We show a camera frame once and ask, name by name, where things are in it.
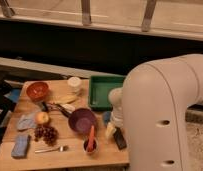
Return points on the blue cup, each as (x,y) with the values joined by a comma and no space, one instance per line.
(106,117)

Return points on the white cylindrical container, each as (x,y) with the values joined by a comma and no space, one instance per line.
(74,84)

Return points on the grey cloth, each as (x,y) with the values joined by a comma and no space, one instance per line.
(26,122)

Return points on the green plastic tray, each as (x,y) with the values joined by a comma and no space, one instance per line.
(99,88)

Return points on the red grapes bunch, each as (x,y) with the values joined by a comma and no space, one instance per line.
(47,133)

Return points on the black handled scissors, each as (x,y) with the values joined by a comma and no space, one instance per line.
(66,109)

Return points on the blue sponge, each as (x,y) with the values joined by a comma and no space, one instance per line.
(21,146)

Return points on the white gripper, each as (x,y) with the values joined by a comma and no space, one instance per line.
(115,99)

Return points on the yellow red apple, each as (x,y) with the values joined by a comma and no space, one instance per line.
(42,118)

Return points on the orange carrot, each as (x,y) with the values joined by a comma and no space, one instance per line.
(91,139)

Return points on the blue object at table edge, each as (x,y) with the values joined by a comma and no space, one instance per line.
(14,95)

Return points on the small dark cup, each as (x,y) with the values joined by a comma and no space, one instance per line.
(85,147)

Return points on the yellow banana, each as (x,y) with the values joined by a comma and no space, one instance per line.
(65,99)

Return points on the wooden table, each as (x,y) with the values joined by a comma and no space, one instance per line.
(107,153)

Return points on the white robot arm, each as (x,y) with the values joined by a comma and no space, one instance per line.
(151,107)

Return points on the orange bowl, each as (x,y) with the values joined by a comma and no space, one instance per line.
(37,91)

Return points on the purple bowl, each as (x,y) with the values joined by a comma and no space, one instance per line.
(81,120)

